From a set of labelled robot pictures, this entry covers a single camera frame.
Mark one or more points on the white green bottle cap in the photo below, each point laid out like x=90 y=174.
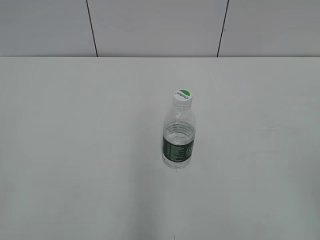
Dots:
x=182 y=98

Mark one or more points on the clear plastic water bottle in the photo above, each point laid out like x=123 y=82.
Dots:
x=178 y=135

